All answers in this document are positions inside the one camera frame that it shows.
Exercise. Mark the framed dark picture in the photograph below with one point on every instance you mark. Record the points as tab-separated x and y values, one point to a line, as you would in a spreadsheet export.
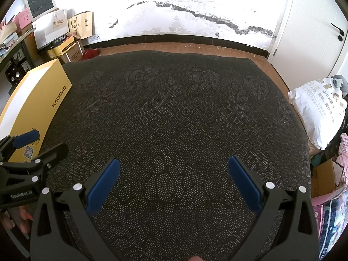
38	8

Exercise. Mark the red fabric item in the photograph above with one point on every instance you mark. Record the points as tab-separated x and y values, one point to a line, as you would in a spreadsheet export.
90	53

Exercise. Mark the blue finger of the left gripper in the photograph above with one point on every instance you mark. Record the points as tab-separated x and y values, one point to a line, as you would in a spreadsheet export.
52	157
26	138

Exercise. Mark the white paper shopping bag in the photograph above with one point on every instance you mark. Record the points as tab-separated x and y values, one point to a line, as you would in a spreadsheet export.
49	27

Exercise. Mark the white printed plastic bag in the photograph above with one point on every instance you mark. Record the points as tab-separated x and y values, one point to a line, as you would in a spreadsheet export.
321	106

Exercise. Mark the black door handle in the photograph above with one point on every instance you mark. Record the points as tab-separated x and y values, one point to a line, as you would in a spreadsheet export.
341	32

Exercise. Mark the pink box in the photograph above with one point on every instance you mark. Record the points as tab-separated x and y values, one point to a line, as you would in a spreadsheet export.
22	19

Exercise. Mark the brown cardboard box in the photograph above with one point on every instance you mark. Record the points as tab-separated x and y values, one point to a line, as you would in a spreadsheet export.
74	53

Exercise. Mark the black speaker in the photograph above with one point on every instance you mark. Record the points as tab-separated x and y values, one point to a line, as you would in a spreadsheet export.
14	74

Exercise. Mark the brown paper shopping bag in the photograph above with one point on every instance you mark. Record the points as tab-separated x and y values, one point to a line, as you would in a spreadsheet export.
81	25

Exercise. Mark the person's left hand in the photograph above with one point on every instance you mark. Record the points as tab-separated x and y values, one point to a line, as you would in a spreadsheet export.
20	217

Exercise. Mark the yellow black flat box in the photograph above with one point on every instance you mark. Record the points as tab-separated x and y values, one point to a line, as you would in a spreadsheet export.
60	49

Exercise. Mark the white door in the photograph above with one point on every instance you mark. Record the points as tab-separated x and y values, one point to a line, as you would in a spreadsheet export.
307	47

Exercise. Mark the black shelf table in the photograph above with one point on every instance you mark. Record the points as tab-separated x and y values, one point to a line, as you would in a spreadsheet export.
8	58

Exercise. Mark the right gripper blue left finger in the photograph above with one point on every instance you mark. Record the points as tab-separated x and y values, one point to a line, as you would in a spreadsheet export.
99	185

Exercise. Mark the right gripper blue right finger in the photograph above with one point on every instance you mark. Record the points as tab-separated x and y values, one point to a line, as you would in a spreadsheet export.
248	183

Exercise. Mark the yellow white cardboard box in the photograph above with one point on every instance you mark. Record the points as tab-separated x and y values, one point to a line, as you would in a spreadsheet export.
33	105

